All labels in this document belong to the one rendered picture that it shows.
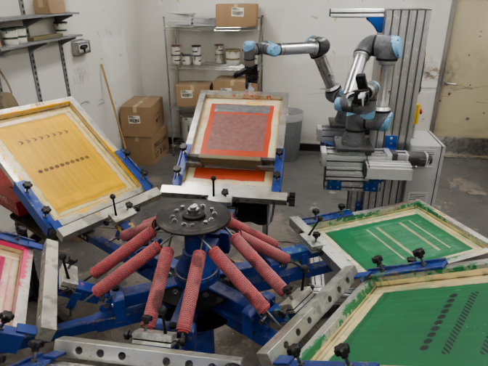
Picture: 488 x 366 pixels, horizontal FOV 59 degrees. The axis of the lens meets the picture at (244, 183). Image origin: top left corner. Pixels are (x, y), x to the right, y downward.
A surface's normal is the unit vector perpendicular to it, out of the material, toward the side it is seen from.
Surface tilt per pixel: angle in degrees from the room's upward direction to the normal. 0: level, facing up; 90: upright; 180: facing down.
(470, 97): 90
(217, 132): 30
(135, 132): 91
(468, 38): 90
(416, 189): 90
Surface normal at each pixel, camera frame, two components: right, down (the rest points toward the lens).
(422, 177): -0.11, 0.40
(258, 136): -0.08, -0.59
